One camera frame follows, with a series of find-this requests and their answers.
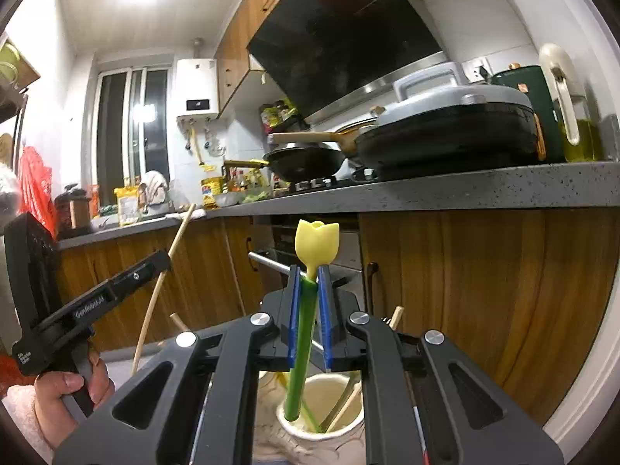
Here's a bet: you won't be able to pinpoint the wooden base cabinet beside oven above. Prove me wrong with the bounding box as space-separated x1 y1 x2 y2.
358 208 620 429

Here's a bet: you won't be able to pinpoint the group of condiment bottles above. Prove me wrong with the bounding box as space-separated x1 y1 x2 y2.
227 167 272 193

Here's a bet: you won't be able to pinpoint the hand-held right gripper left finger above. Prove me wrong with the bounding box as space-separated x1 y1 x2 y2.
52 264 303 465

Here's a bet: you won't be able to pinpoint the oil dispenser bottle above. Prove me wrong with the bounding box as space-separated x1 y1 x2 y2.
539 43 606 163

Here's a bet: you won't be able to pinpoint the brown pan with wooden handle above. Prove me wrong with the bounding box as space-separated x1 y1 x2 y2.
268 123 379 160

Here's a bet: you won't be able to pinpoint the person's left forearm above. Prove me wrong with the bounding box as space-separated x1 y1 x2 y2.
0 382 55 463

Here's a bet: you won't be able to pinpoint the cloth on faucet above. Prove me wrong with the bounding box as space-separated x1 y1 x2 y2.
138 170 170 215

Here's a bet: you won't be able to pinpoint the red plastic bag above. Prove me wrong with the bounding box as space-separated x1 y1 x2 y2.
19 148 54 239

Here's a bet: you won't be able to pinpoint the gas stove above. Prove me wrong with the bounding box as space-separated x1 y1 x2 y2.
288 174 375 193

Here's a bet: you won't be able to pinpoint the yellow gas pipe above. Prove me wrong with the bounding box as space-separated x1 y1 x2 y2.
191 126 215 171

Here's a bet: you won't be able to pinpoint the yellow tulip green-handled utensil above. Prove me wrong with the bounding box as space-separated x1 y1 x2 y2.
283 219 340 422

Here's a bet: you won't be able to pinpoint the stainless steel oven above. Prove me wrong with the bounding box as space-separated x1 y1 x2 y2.
248 214 363 303

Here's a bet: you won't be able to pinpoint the window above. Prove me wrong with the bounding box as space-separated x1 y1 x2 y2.
94 65 175 189

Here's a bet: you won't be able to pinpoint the white water heater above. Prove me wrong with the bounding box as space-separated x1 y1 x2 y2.
174 57 219 119

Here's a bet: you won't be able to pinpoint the person's left hand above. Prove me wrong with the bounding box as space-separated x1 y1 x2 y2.
34 346 115 449

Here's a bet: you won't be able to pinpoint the green air fryer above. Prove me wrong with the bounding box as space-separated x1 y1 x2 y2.
491 64 565 163

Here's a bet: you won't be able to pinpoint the black electric griddle grey lid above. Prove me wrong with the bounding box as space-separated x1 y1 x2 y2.
356 60 541 181

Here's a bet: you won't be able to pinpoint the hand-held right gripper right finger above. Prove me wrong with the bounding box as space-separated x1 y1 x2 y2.
317 262 565 465

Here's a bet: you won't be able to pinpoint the grey kitchen countertop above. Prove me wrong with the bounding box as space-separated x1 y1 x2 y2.
55 161 620 251

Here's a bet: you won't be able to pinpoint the cream ceramic double vase holder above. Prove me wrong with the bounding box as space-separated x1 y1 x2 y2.
252 370 366 465

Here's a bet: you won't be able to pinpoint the wall socket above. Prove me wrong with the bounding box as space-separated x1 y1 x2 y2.
462 58 492 83

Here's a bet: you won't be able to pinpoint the yellow food bag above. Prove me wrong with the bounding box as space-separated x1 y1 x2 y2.
114 186 141 226

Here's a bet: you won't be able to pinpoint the wooden wall cabinet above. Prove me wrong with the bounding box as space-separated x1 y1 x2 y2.
215 0 311 117

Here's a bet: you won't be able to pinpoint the black range hood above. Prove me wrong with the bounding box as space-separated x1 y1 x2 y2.
247 0 449 124

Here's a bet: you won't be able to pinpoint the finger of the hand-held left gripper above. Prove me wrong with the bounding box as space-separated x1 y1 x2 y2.
109 249 172 302

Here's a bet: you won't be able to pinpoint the wooden base cabinets under sink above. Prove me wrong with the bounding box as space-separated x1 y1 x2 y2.
55 215 257 352

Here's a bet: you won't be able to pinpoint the black wok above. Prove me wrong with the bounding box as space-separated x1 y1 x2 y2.
223 141 346 182

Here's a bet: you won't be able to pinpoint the yellow cooking oil bottle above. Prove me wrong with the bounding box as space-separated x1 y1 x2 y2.
201 177 226 210

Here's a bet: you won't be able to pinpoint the dark brown pot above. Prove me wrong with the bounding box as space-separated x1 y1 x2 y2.
54 184 93 234

